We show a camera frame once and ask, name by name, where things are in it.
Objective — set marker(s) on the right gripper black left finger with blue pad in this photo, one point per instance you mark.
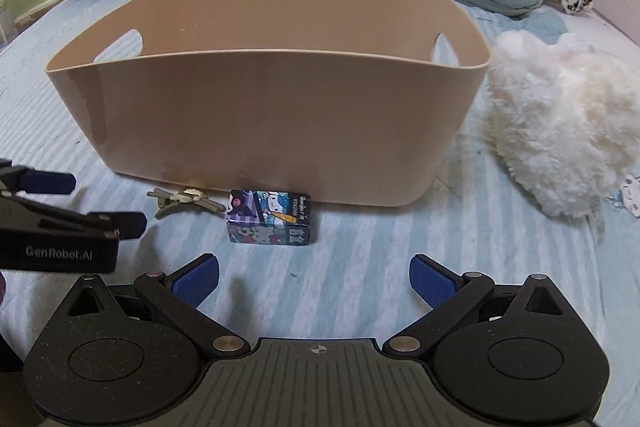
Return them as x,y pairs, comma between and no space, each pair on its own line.
174,300

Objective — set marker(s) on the white fluffy plush item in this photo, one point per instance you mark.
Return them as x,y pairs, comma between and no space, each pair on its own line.
565,118

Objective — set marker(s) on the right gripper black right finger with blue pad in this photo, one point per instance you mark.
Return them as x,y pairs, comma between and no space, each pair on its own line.
452,298

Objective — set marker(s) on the beige plastic storage basket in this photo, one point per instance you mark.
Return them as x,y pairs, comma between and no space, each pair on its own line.
351,101

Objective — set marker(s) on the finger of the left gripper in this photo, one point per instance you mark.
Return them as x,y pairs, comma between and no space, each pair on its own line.
33,181
112,225

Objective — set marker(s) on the beige hair clip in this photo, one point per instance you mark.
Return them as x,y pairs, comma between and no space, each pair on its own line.
168,202

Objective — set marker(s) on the light blue striped bedsheet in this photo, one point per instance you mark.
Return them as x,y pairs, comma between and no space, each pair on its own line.
353,280

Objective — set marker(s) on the cartoon printed small box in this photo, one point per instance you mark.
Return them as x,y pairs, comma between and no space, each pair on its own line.
268,218

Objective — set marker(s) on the person's left hand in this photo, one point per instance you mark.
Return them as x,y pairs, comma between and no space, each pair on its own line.
2,287

